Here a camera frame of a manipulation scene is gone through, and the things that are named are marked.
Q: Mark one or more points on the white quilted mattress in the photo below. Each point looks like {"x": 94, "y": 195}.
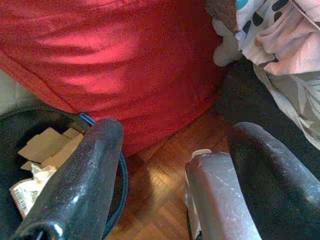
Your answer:
{"x": 10, "y": 95}

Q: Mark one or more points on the small white barcode box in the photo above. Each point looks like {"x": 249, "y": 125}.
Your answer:
{"x": 22, "y": 197}

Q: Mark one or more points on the large red cushion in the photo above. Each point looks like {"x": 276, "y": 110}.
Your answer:
{"x": 100, "y": 62}

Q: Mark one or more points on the white crumpled paper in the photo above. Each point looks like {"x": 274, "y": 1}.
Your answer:
{"x": 42, "y": 173}

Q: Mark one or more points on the black round waste bin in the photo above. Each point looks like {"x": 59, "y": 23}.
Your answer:
{"x": 10, "y": 130}

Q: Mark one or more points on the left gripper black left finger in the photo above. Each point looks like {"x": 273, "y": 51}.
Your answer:
{"x": 80, "y": 185}

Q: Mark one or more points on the pink cartoon print quilt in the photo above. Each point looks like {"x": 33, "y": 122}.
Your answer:
{"x": 287, "y": 37}

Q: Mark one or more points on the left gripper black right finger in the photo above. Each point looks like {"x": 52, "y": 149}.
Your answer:
{"x": 280, "y": 190}

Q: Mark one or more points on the bed with beige floral sheet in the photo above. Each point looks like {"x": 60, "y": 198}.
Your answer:
{"x": 300, "y": 100}

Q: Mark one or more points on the brown cardboard piece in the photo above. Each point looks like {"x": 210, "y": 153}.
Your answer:
{"x": 42, "y": 147}

